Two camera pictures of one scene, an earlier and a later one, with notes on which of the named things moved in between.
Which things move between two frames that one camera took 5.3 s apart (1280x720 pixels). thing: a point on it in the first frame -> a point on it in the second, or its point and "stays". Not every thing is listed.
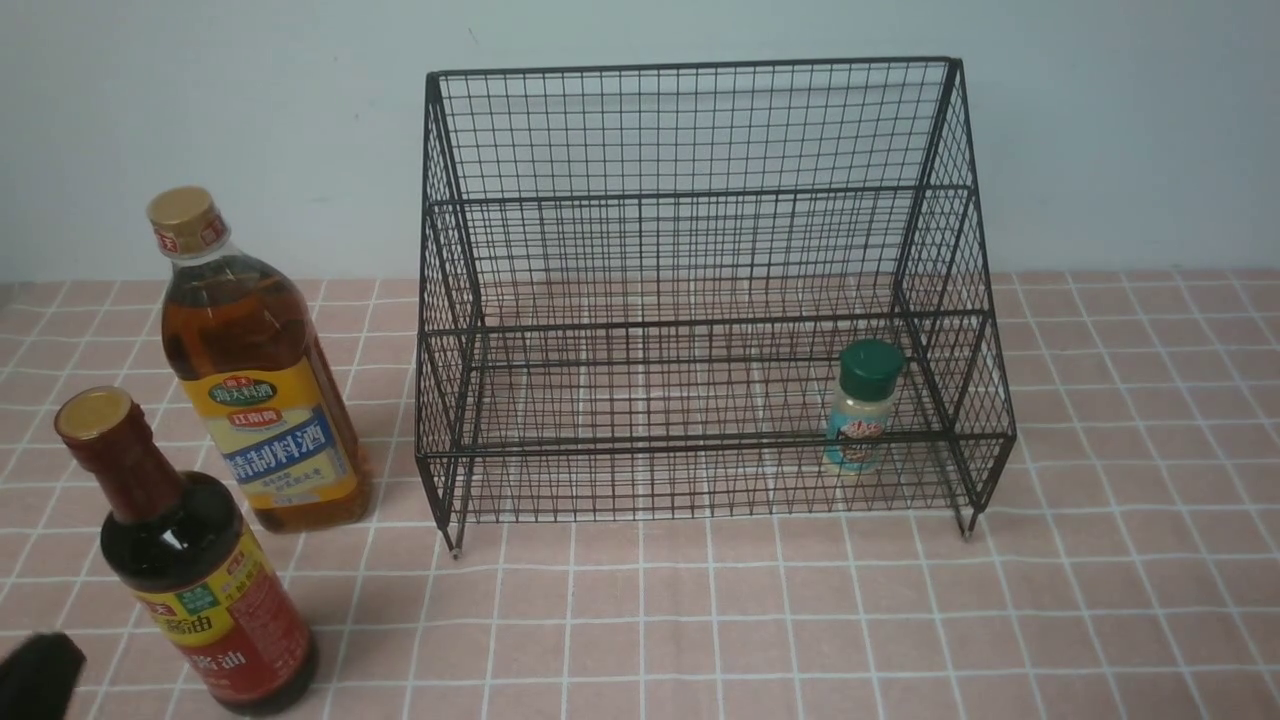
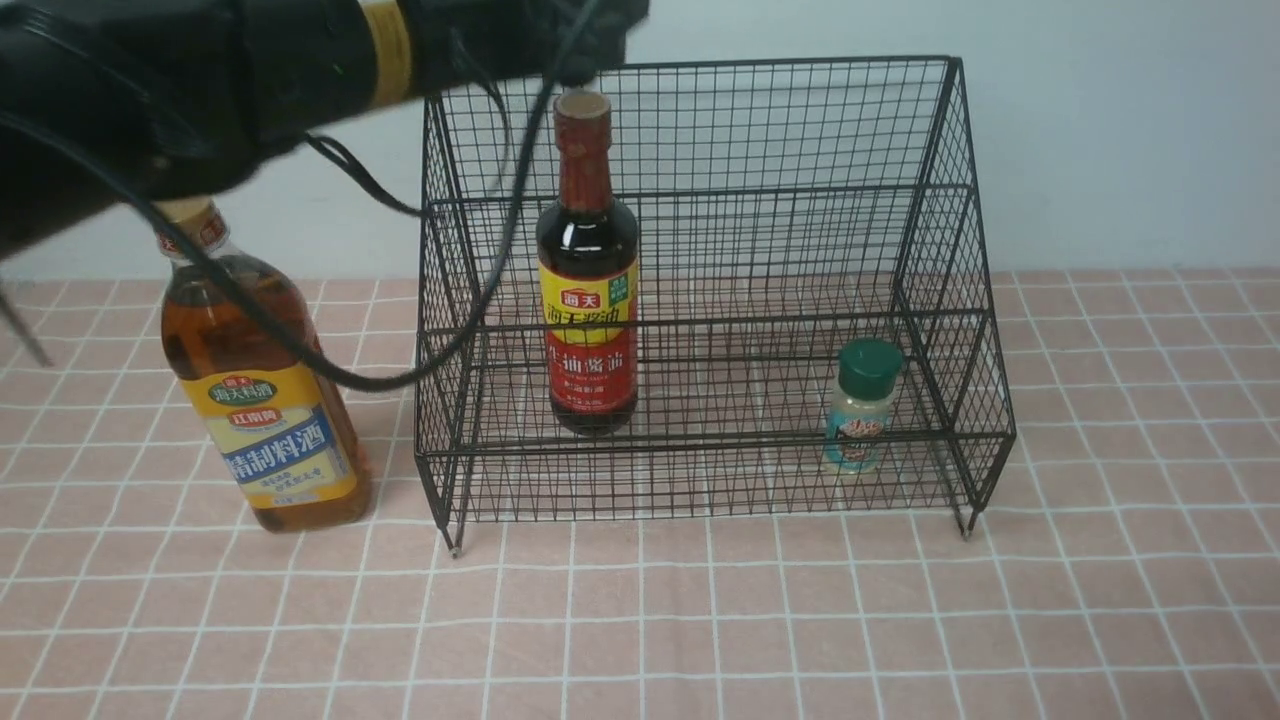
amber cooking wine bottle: x=265 y=370 stays
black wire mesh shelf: x=705 y=293 stays
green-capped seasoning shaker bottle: x=870 y=374 stays
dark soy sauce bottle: x=178 y=544 -> x=589 y=280
